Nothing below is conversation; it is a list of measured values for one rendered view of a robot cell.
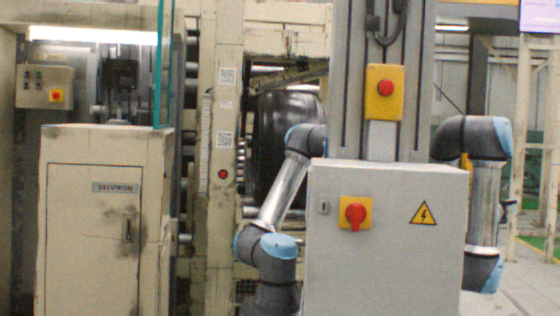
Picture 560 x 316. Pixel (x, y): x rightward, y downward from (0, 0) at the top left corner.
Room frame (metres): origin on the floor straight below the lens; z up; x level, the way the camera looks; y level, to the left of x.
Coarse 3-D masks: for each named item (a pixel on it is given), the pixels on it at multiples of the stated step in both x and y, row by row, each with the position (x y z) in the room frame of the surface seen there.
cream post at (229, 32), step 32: (224, 0) 2.62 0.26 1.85; (224, 32) 2.62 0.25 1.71; (224, 64) 2.62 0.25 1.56; (224, 96) 2.62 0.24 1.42; (224, 128) 2.62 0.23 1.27; (224, 160) 2.62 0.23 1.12; (224, 192) 2.62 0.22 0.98; (224, 224) 2.62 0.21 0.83; (224, 256) 2.62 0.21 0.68; (224, 288) 2.62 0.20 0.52
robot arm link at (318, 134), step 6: (318, 126) 1.94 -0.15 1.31; (324, 126) 1.93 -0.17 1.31; (312, 132) 1.93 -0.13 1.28; (318, 132) 1.91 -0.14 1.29; (324, 132) 1.91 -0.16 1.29; (312, 138) 1.92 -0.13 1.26; (318, 138) 1.90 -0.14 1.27; (312, 144) 1.92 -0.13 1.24; (318, 144) 1.90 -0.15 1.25; (312, 150) 1.93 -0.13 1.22; (318, 150) 1.91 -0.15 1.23; (318, 156) 1.93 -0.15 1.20
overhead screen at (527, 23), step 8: (520, 0) 5.63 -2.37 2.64; (528, 0) 5.62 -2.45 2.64; (536, 0) 5.62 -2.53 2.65; (544, 0) 5.61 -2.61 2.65; (552, 0) 5.61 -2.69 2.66; (520, 8) 5.63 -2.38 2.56; (528, 8) 5.62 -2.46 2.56; (536, 8) 5.62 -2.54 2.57; (544, 8) 5.61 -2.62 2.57; (552, 8) 5.61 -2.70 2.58; (520, 16) 5.62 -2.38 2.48; (528, 16) 5.62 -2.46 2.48; (536, 16) 5.62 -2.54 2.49; (544, 16) 5.61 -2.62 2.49; (552, 16) 5.61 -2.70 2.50; (520, 24) 5.62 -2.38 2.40; (528, 24) 5.62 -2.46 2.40; (536, 24) 5.62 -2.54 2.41; (544, 24) 5.61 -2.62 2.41; (552, 24) 5.61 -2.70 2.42; (520, 32) 5.65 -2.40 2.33; (528, 32) 5.63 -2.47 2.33; (536, 32) 5.62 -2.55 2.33; (544, 32) 5.61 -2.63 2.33; (552, 32) 5.61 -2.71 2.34
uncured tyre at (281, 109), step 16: (272, 96) 2.59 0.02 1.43; (288, 96) 2.59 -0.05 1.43; (304, 96) 2.61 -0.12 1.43; (256, 112) 2.82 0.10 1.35; (272, 112) 2.50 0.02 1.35; (288, 112) 2.51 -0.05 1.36; (304, 112) 2.52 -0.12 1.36; (320, 112) 2.54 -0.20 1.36; (256, 128) 2.90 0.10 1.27; (272, 128) 2.47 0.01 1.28; (288, 128) 2.47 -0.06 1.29; (256, 144) 2.93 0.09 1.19; (272, 144) 2.45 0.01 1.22; (256, 160) 2.92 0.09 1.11; (272, 160) 2.45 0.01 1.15; (256, 176) 2.86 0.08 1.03; (272, 176) 2.46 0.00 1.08; (304, 176) 2.47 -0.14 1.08; (256, 192) 2.59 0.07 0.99; (304, 192) 2.51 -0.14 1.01; (304, 208) 2.61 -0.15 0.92
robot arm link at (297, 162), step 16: (304, 128) 1.98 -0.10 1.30; (288, 144) 2.00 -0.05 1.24; (304, 144) 1.95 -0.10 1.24; (288, 160) 1.97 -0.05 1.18; (304, 160) 1.96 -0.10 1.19; (288, 176) 1.94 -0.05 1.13; (272, 192) 1.94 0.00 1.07; (288, 192) 1.93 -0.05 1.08; (272, 208) 1.91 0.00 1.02; (288, 208) 1.95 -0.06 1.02; (256, 224) 1.89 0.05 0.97; (272, 224) 1.90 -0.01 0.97; (240, 240) 1.89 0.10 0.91; (256, 240) 1.84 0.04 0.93; (240, 256) 1.88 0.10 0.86
